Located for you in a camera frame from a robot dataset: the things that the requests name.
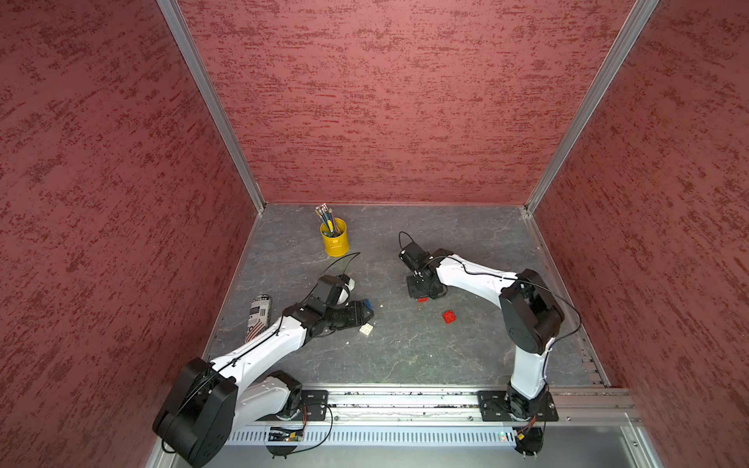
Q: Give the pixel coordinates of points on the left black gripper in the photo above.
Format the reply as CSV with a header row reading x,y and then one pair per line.
x,y
357,315

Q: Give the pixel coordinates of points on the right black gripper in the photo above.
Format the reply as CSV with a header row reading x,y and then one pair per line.
x,y
414,292

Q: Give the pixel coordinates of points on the white lego brick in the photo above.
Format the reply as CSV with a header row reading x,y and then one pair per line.
x,y
366,329

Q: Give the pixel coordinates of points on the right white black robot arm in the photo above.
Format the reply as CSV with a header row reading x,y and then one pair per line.
x,y
530,311

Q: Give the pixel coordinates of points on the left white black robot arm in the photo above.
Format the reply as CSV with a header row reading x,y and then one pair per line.
x,y
210,399

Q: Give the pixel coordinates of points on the yellow pencil cup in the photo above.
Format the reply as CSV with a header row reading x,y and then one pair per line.
x,y
335,245

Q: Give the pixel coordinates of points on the bundle of coloured pencils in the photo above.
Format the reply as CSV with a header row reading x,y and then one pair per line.
x,y
326,216

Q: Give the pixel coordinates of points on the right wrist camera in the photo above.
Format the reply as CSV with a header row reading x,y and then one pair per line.
x,y
414,257

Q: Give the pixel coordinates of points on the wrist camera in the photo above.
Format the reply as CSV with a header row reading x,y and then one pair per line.
x,y
414,257
331,292

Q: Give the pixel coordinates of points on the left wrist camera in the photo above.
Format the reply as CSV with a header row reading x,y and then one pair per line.
x,y
331,292

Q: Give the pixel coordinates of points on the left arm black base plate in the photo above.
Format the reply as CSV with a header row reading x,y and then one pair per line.
x,y
305,405

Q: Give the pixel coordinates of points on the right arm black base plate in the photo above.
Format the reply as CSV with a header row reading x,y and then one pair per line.
x,y
503,406

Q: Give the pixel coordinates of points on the right aluminium corner post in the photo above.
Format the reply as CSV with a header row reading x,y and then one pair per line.
x,y
628,34

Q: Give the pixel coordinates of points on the aluminium corner post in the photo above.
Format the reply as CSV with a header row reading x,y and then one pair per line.
x,y
628,34
179,30

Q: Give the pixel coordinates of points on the aluminium front rail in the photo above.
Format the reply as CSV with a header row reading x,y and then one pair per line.
x,y
435,405

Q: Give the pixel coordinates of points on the left aluminium corner post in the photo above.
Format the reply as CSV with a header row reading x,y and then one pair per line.
x,y
179,30

